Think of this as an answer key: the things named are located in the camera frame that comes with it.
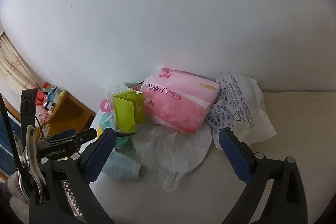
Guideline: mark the teal wet wipes pack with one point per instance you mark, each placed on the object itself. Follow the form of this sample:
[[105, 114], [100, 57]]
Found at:
[[120, 163]]

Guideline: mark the pile of small desk items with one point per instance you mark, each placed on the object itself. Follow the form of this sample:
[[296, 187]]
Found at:
[[46, 106]]

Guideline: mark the metal spring clip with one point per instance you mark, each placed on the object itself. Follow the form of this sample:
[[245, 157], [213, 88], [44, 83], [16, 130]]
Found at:
[[25, 158], [45, 130]]

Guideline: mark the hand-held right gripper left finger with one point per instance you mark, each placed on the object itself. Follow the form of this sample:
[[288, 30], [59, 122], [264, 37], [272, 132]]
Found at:
[[101, 153]]

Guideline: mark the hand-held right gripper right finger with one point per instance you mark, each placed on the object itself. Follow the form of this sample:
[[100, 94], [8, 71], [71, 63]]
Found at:
[[236, 158]]

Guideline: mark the clear plastic bag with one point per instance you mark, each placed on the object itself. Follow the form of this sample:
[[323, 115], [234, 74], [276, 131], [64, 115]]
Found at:
[[168, 150]]

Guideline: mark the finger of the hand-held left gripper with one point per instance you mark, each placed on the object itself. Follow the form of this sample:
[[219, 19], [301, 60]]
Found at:
[[85, 134], [63, 134]]

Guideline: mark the blue round clock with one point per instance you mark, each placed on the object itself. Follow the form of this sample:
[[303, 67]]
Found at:
[[51, 95]]

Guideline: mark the white printed plastic wrapper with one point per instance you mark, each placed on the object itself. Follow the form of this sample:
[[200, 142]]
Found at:
[[244, 108]]

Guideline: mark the cream floral curtain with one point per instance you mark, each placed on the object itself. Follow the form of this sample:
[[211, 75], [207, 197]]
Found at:
[[13, 64]]

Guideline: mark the wooden desk with shelves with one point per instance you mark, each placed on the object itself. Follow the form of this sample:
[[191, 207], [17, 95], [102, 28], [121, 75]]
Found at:
[[68, 111]]

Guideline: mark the pink sanitary pad pack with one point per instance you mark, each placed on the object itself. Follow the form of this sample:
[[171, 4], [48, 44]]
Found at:
[[178, 103]]

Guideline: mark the white and green carton box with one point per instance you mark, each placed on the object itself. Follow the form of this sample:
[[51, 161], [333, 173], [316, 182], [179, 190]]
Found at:
[[126, 111]]

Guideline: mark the person's left forearm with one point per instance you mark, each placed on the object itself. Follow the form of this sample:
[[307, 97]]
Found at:
[[11, 184]]

